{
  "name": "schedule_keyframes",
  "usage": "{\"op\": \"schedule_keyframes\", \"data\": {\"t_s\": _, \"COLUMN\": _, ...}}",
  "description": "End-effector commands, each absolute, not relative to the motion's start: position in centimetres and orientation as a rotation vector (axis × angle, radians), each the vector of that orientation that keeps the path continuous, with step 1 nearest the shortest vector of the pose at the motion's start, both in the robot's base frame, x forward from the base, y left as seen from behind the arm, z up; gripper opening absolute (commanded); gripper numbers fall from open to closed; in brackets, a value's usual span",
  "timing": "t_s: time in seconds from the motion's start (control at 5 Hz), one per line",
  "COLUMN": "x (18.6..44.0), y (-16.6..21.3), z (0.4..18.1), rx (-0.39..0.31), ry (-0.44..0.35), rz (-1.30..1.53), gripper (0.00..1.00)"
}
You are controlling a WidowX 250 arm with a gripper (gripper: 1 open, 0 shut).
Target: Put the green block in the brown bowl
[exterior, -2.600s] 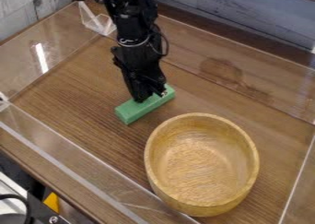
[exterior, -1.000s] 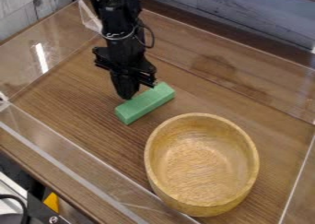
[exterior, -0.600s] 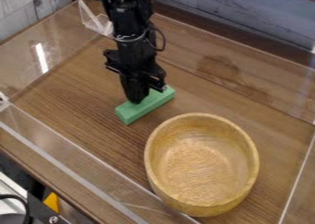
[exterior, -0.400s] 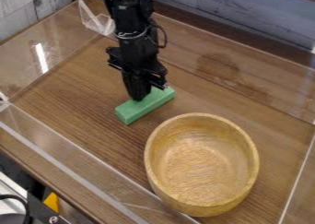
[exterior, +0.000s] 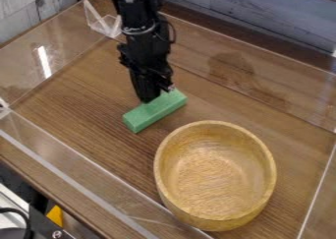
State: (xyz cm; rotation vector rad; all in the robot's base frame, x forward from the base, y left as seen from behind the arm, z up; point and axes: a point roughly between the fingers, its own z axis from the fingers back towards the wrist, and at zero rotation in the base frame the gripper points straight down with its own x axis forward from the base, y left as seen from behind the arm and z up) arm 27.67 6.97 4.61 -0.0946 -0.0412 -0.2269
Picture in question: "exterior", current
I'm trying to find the green rectangular block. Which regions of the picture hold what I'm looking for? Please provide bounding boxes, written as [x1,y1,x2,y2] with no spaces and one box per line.
[123,89,188,133]

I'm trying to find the black cable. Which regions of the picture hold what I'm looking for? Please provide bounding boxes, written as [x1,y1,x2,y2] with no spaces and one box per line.
[0,207,35,239]

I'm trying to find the brown wooden bowl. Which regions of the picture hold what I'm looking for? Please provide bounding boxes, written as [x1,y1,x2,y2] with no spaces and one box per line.
[154,120,278,231]

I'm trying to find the clear acrylic corner bracket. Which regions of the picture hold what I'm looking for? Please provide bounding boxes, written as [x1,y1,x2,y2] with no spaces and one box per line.
[83,0,123,38]

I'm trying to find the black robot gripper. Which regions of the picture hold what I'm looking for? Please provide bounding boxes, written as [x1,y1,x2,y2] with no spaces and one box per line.
[118,26,175,103]

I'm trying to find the black and yellow equipment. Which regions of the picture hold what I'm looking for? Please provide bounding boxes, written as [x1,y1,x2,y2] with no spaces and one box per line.
[28,196,78,239]

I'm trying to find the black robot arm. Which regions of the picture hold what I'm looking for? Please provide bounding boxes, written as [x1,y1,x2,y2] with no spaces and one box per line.
[112,0,175,103]

